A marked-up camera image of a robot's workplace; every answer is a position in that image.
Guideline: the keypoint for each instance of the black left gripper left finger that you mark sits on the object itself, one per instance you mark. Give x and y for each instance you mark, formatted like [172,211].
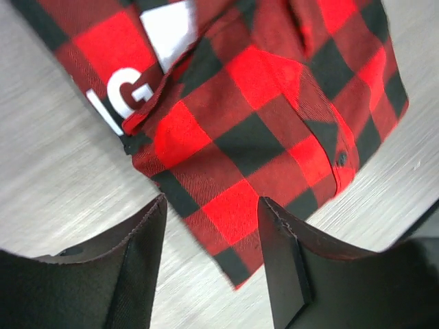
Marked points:
[108,281]

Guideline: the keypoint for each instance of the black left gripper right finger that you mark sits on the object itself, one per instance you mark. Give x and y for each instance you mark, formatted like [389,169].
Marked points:
[318,281]

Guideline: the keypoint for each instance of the red black plaid shirt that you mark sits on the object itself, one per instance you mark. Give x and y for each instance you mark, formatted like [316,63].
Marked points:
[223,102]

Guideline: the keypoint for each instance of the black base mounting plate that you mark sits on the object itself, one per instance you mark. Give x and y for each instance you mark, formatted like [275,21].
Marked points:
[429,214]

